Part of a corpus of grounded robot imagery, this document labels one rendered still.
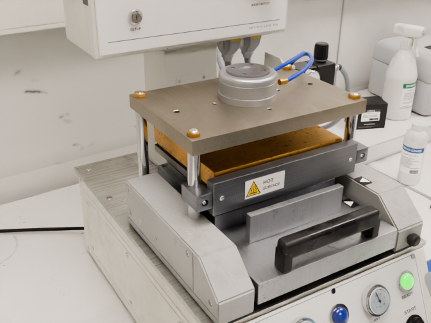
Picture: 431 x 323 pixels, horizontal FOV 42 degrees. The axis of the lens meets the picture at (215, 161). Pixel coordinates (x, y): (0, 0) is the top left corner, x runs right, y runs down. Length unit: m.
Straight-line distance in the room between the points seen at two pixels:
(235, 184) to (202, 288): 0.13
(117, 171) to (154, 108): 0.26
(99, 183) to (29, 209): 0.34
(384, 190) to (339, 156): 0.08
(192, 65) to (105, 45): 0.16
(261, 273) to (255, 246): 0.05
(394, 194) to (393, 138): 0.69
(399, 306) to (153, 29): 0.51
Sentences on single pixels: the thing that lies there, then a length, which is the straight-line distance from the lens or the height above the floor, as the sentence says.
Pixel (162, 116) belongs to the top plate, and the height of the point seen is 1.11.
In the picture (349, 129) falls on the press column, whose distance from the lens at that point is 0.80.
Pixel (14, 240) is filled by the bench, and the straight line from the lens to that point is 1.16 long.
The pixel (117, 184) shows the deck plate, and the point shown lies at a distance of 0.93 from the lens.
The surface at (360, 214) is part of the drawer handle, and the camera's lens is 0.71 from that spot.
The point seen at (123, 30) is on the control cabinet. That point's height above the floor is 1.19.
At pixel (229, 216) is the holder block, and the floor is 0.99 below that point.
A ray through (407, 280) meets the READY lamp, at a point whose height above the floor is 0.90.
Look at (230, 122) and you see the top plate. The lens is 0.69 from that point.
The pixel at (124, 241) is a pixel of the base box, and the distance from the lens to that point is 0.84.
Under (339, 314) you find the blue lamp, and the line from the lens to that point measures 0.73.
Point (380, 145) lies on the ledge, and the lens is 1.45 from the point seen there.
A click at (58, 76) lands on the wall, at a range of 1.25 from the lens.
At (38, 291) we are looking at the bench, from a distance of 1.02.
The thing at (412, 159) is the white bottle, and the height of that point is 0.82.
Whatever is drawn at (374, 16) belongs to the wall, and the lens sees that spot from 1.79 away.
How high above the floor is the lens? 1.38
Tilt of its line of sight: 27 degrees down
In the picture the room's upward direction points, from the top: 1 degrees clockwise
